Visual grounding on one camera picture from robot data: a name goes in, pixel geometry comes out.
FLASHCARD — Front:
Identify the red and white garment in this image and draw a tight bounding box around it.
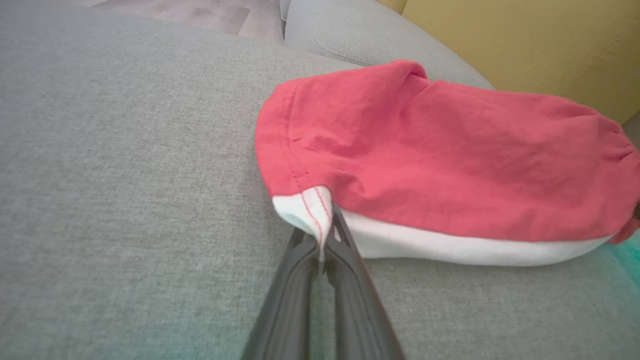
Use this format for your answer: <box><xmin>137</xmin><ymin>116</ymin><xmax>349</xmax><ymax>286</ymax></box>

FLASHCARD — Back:
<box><xmin>254</xmin><ymin>59</ymin><xmax>640</xmax><ymax>267</ymax></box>

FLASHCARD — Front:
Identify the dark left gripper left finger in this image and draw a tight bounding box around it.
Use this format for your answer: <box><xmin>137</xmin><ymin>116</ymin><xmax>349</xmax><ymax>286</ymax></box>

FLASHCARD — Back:
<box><xmin>240</xmin><ymin>227</ymin><xmax>321</xmax><ymax>360</ymax></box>

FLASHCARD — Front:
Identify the large grey sofa seat cushion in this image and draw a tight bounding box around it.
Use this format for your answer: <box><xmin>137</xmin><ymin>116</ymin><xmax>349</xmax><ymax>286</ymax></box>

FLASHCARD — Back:
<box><xmin>0</xmin><ymin>0</ymin><xmax>640</xmax><ymax>360</ymax></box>

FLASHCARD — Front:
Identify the yellow sofa back cushion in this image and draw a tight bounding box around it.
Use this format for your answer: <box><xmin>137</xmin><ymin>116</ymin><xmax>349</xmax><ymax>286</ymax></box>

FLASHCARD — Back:
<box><xmin>375</xmin><ymin>0</ymin><xmax>409</xmax><ymax>16</ymax></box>
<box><xmin>401</xmin><ymin>0</ymin><xmax>640</xmax><ymax>127</ymax></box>

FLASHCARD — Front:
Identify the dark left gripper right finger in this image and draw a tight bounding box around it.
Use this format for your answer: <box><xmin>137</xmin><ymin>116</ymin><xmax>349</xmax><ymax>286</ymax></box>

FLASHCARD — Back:
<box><xmin>323</xmin><ymin>206</ymin><xmax>407</xmax><ymax>360</ymax></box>

